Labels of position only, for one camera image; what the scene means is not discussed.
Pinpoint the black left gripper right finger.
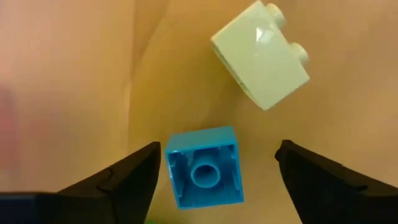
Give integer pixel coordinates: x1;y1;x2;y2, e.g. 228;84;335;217
275;139;398;224

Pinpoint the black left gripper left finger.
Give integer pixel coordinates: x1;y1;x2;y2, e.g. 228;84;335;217
0;141;161;224

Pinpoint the small cyan block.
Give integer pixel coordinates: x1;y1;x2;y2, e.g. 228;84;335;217
164;126;245;210

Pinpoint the pale lime block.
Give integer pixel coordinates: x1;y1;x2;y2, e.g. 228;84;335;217
210;0;311;111

